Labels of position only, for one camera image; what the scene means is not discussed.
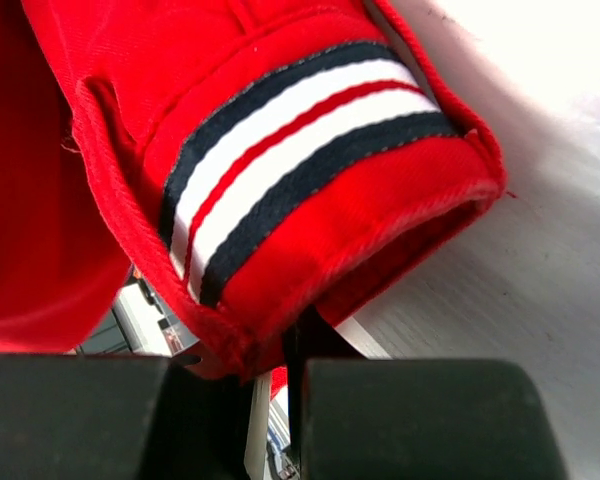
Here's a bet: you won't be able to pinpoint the red trousers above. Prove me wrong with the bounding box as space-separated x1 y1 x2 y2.
0 1 506 378

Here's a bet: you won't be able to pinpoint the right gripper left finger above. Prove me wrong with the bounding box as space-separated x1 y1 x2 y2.
0 355 247 479

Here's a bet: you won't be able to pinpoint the aluminium frame rail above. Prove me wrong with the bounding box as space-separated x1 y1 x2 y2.
75 276 198 357

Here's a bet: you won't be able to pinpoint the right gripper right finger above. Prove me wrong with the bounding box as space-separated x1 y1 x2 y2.
283 308 567 479

